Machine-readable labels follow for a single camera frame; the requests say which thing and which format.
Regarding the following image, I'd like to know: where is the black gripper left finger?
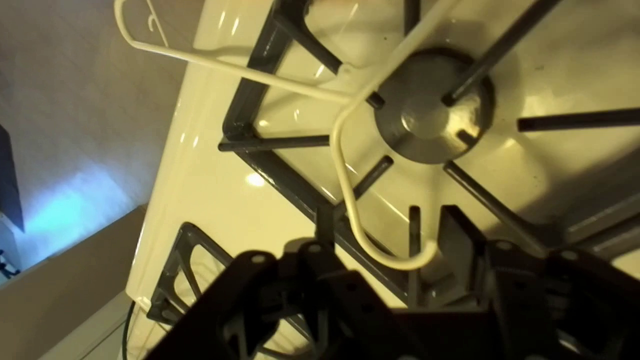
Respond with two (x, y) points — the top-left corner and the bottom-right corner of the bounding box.
(146, 207), (410, 360)

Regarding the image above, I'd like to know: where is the white plastic hanger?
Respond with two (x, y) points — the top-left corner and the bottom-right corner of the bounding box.
(113, 0), (463, 275)

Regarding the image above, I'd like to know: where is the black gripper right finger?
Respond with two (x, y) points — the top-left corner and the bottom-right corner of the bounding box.
(441, 207), (640, 360)

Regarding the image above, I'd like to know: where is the black stove grate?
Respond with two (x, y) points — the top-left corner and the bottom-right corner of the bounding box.
(146, 220), (268, 360)
(218, 0), (640, 309)

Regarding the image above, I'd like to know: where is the grey round burner cap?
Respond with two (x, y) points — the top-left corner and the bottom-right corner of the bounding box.
(372, 49), (498, 167)

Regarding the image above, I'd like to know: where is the white gas stove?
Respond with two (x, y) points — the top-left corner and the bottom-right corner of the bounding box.
(127, 0), (640, 360)

